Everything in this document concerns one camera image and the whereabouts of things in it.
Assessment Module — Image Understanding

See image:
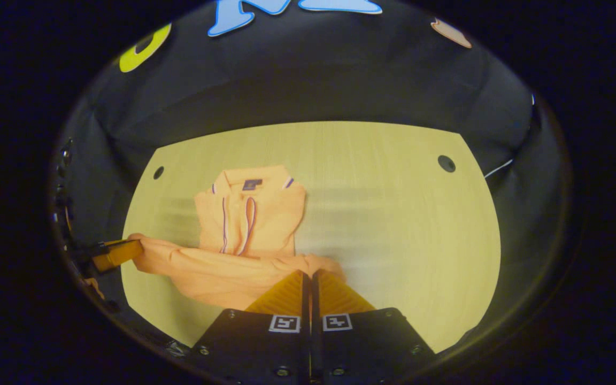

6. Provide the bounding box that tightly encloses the black backdrop cloth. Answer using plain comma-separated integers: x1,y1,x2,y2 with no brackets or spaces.
51,0,568,343

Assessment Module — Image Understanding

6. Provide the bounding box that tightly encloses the white cable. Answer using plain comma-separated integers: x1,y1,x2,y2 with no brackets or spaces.
483,159,514,179

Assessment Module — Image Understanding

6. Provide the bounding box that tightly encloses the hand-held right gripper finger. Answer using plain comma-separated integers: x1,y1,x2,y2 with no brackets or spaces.
193,270,312,384
311,270,437,384

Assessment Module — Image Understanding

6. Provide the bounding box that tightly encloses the orange T-shirt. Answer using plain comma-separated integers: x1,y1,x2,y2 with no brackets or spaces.
128,165,347,312

